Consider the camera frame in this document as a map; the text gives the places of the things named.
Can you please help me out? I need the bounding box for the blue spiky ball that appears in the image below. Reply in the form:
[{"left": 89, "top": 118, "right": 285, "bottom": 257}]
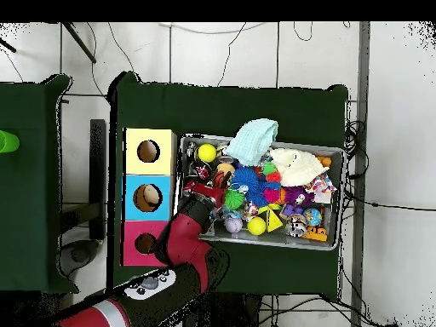
[{"left": 231, "top": 166, "right": 271, "bottom": 207}]

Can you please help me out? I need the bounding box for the pink spiky ball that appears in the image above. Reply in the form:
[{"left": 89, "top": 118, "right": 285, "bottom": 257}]
[{"left": 264, "top": 187, "right": 284, "bottom": 205}]

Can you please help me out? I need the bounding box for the mint green cloth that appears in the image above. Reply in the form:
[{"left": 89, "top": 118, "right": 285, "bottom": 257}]
[{"left": 225, "top": 118, "right": 280, "bottom": 168}]

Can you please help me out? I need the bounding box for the cream knitted cloth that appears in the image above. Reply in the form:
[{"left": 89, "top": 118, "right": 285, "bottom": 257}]
[{"left": 271, "top": 148, "right": 330, "bottom": 188}]

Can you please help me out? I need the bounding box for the wooden box with three holes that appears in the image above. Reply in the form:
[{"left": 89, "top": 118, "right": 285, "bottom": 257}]
[{"left": 121, "top": 127, "right": 178, "bottom": 267}]

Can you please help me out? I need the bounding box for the clear mesh bin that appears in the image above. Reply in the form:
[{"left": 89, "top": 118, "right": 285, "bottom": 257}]
[{"left": 172, "top": 134, "right": 345, "bottom": 251}]

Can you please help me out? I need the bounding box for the green spiky ball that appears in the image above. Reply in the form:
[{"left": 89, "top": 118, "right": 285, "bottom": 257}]
[{"left": 224, "top": 189, "right": 245, "bottom": 210}]

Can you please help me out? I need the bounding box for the yellow ball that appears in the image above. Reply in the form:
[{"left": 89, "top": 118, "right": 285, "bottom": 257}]
[
  {"left": 246, "top": 216, "right": 267, "bottom": 237},
  {"left": 197, "top": 142, "right": 218, "bottom": 164}
]

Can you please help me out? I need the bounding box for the white baseball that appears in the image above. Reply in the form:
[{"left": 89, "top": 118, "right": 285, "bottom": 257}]
[{"left": 224, "top": 215, "right": 244, "bottom": 235}]

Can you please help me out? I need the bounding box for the dark green table cloth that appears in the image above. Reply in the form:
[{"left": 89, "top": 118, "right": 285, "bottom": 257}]
[
  {"left": 0, "top": 73, "right": 72, "bottom": 294},
  {"left": 107, "top": 71, "right": 350, "bottom": 301}
]

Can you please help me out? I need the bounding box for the colourful patterned cloth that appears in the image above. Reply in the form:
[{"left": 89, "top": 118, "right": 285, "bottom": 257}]
[{"left": 306, "top": 173, "right": 338, "bottom": 204}]

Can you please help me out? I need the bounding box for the black tripod leg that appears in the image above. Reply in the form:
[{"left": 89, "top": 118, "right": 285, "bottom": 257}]
[{"left": 57, "top": 21, "right": 96, "bottom": 66}]

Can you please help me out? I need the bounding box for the green cup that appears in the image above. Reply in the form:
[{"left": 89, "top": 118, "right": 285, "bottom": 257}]
[{"left": 0, "top": 129, "right": 21, "bottom": 154}]

